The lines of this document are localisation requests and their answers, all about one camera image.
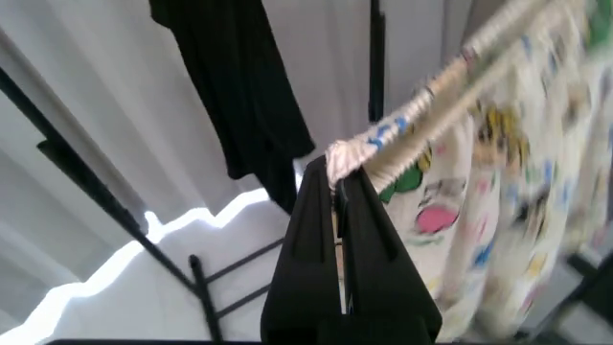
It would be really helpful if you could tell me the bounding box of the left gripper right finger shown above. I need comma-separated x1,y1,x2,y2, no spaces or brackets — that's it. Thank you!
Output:
334,166,443,342

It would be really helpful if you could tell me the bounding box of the black clothes rack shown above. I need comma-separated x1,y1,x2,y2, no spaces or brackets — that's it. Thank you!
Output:
0,0,387,342

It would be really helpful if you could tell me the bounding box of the black garment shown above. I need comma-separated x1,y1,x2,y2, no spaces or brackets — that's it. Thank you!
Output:
148,0,316,216

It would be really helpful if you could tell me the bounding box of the cream printed garment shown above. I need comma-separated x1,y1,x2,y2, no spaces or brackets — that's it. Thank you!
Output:
324,0,613,342

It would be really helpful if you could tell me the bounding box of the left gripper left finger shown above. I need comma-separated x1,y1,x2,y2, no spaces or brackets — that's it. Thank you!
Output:
261,156,345,342

